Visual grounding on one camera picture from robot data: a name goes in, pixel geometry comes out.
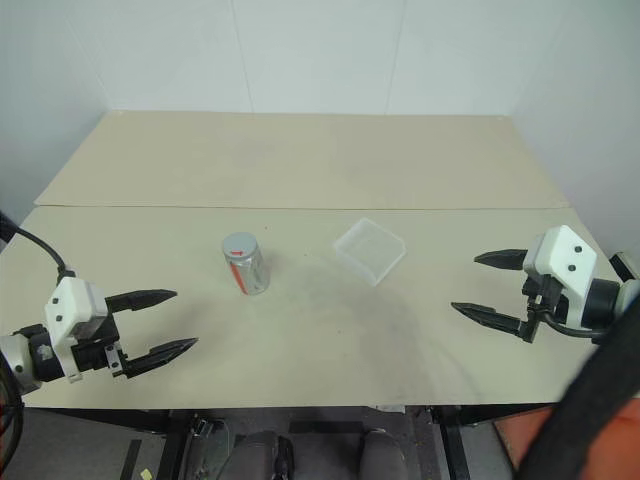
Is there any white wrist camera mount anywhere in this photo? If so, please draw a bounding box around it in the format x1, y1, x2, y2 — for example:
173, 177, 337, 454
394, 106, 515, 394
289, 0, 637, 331
43, 277, 109, 384
521, 225, 599, 330

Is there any clear glassy object under table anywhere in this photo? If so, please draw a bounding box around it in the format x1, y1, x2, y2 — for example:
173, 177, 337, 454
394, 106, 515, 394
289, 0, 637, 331
182, 418, 232, 480

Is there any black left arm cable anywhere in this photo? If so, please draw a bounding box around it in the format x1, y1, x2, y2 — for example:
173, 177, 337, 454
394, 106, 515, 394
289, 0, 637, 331
0, 209, 77, 280

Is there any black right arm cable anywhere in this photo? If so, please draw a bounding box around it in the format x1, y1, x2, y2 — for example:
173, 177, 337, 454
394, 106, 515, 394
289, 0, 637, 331
519, 299, 640, 480

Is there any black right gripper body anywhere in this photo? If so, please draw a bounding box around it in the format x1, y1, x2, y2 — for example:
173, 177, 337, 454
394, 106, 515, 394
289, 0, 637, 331
519, 274, 570, 344

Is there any red and black cable bundle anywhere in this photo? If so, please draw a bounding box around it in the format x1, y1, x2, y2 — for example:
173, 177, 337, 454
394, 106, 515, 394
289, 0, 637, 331
0, 349, 26, 480

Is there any grey jar lid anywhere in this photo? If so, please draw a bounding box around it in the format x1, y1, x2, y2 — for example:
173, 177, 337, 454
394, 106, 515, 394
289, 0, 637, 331
222, 231, 258, 262

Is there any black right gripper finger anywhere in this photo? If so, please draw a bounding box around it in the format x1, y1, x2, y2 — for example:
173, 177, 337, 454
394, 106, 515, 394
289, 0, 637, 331
450, 301, 530, 338
473, 247, 529, 274

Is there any dark grey rounded shape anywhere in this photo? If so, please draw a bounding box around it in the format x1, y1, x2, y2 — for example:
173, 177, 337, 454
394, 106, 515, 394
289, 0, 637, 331
358, 427, 410, 480

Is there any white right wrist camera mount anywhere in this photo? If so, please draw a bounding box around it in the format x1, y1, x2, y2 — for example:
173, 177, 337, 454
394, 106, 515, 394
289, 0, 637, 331
521, 225, 599, 330

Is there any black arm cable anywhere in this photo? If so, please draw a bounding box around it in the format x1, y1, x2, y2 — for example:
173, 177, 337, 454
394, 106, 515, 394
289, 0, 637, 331
519, 299, 640, 480
0, 209, 77, 280

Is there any orange floor object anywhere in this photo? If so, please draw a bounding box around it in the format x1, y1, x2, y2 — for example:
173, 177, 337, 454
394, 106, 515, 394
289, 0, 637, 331
491, 404, 640, 480

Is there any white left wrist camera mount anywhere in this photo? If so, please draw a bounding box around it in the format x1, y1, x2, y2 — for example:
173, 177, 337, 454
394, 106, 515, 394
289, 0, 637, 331
43, 277, 109, 384

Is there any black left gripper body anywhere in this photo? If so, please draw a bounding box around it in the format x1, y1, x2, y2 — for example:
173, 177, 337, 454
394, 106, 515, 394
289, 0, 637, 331
71, 312, 133, 380

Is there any clear square plastic container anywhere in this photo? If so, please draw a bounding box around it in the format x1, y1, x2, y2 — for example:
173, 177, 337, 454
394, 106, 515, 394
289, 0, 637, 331
333, 216, 408, 288

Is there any black table frame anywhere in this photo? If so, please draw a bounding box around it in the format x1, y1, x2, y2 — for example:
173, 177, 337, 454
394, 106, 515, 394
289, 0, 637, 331
27, 399, 556, 480

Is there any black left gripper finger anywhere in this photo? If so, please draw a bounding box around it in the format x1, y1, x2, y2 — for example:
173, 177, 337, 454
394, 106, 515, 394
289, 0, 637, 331
121, 337, 200, 380
104, 288, 179, 317

